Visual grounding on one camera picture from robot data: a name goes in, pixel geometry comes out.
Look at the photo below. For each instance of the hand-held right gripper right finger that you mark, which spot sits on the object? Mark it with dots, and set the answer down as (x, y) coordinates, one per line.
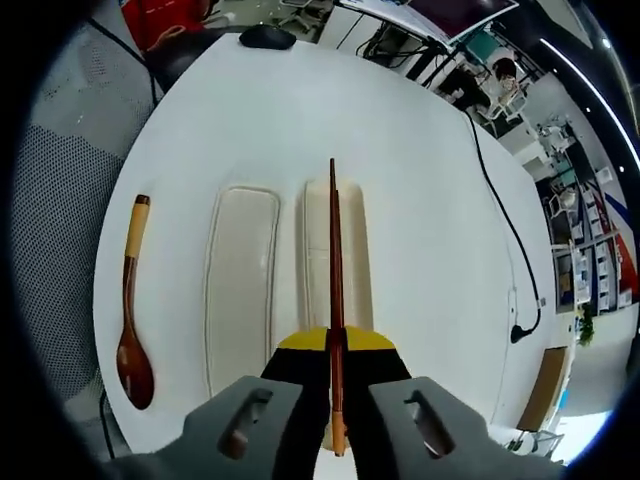
(400, 430)

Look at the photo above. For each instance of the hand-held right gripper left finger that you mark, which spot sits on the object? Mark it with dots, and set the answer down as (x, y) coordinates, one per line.
(250, 430)

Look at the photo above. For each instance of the brown wooden spoon utensil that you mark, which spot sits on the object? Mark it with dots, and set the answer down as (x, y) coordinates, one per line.
(134, 360)

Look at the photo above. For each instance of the beige cutlery case lid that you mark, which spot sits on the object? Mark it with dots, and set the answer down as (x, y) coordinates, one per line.
(240, 290)

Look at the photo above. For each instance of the beige cutlery case base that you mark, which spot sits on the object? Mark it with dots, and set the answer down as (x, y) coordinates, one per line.
(355, 250)

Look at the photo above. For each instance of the green potted plant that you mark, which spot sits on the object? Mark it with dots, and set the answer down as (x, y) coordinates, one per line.
(587, 325)

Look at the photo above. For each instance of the grey mesh chair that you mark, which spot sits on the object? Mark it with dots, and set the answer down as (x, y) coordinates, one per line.
(65, 200)

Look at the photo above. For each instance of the white office chair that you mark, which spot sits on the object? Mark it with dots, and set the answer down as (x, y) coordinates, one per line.
(507, 107)

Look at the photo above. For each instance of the black computer mouse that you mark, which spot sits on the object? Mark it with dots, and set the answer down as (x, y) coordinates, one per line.
(267, 37)

